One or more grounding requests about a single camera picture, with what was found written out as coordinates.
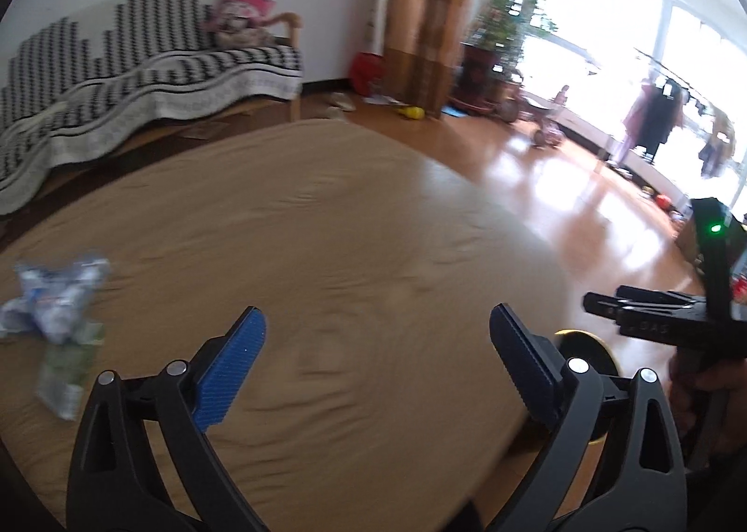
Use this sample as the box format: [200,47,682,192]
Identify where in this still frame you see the black hanging garment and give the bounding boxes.
[638,79,685,158]

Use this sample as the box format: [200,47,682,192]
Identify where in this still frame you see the round wooden table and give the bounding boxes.
[0,118,577,532]

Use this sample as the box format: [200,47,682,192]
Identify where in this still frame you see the pink plush toy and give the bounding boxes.
[203,0,279,50]

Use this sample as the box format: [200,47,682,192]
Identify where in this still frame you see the sofa with black-white cover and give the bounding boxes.
[0,0,305,216]

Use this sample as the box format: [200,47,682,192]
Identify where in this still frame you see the blue-white plastic packet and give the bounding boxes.
[0,253,113,345]

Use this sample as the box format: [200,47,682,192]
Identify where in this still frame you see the person's right hand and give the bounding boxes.
[667,348,747,456]

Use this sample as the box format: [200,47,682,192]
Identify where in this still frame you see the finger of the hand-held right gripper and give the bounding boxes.
[615,285,704,307]
[582,292,629,318]

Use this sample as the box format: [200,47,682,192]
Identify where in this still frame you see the bundle of hanging clothes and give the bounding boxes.
[699,105,740,181]

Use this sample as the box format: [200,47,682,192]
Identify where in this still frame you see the large potted plant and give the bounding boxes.
[452,0,562,116]

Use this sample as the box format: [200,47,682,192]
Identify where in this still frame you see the pink-white children's tricycle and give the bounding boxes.
[512,85,571,149]

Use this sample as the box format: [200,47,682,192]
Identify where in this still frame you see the green plastic wrapper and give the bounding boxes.
[34,322,107,423]

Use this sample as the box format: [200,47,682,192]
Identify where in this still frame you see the wooden sofa frame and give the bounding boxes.
[269,12,305,123]

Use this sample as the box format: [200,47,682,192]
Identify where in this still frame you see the black gold-rimmed trash bin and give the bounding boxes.
[551,328,625,445]

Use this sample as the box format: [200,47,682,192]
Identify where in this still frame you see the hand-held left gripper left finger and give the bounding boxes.
[65,306,269,532]

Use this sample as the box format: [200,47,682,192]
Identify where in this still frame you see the brown curtain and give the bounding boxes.
[381,0,486,120]

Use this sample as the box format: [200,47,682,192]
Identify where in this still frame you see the metal clothes rack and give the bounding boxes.
[600,47,743,178]

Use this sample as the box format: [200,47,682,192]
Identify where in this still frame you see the pink hanging garment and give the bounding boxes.
[620,79,658,161]

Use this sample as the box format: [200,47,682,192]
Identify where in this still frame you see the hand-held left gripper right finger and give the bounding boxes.
[487,302,688,532]

